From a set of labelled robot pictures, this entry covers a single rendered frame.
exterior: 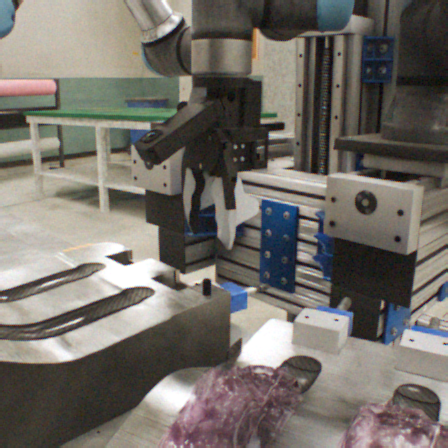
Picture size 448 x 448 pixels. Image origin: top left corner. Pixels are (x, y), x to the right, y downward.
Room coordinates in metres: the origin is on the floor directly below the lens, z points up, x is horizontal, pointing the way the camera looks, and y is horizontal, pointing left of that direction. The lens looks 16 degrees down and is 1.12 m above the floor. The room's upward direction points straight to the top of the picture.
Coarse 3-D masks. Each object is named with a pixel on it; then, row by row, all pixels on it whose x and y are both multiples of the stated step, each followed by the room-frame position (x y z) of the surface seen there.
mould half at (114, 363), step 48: (0, 288) 0.52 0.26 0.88; (96, 288) 0.52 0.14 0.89; (192, 288) 0.51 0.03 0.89; (96, 336) 0.41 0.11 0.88; (144, 336) 0.42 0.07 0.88; (192, 336) 0.46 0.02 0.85; (0, 384) 0.32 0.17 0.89; (48, 384) 0.35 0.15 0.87; (96, 384) 0.38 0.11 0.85; (144, 384) 0.42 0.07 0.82; (0, 432) 0.32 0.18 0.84; (48, 432) 0.35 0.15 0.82
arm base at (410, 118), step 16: (400, 80) 0.76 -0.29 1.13; (416, 80) 0.73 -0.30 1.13; (432, 80) 0.72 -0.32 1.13; (400, 96) 0.75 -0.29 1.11; (416, 96) 0.73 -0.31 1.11; (432, 96) 0.71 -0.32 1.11; (400, 112) 0.74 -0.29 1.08; (416, 112) 0.72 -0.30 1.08; (432, 112) 0.71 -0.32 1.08; (384, 128) 0.77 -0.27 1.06; (400, 128) 0.73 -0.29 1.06; (416, 128) 0.71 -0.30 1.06; (432, 128) 0.70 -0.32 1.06; (432, 144) 0.70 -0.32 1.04
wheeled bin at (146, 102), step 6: (126, 102) 8.08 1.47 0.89; (132, 102) 7.99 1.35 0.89; (138, 102) 7.91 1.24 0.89; (144, 102) 7.84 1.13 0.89; (150, 102) 7.87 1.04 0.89; (156, 102) 7.98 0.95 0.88; (162, 102) 8.10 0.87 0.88; (162, 108) 8.12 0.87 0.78; (132, 132) 8.09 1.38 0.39; (138, 132) 8.00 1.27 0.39; (144, 132) 7.92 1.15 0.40; (132, 138) 8.10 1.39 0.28; (138, 138) 8.02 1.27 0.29; (132, 144) 8.10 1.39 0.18; (126, 150) 8.15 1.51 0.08
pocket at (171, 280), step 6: (156, 276) 0.55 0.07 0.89; (162, 276) 0.56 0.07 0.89; (168, 276) 0.56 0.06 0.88; (174, 276) 0.57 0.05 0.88; (162, 282) 0.56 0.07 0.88; (168, 282) 0.56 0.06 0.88; (174, 282) 0.57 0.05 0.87; (180, 282) 0.57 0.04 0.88; (174, 288) 0.57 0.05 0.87; (180, 288) 0.56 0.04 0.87
